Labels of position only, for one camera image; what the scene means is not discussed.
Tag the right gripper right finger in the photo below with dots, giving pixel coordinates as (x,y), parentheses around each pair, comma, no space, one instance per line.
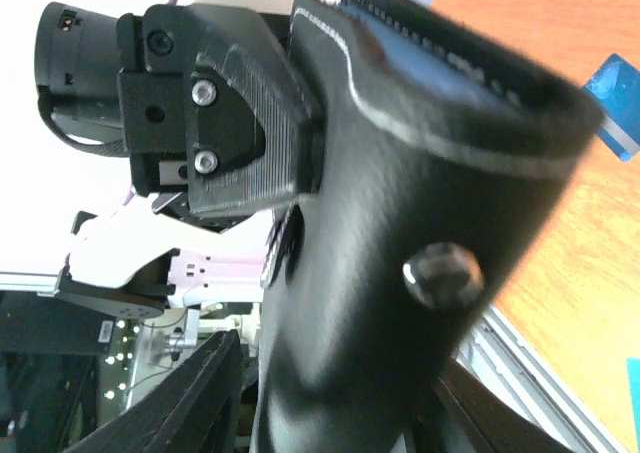
(460,414)

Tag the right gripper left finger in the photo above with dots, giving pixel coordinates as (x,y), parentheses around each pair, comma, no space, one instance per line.
(194,409)

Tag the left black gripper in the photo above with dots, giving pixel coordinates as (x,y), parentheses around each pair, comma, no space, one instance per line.
(116,87)

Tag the black leather card holder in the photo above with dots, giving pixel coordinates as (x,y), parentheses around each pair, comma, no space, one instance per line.
(444,154)

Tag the teal card black stripe front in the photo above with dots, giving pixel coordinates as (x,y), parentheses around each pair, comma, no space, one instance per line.
(633,374)

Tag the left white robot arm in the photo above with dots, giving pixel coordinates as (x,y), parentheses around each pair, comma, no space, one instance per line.
(203,102)

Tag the blue card with logo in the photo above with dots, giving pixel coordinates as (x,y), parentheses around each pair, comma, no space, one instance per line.
(615,86)

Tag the aluminium front rail frame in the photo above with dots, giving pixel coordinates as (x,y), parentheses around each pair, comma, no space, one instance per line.
(498,356)

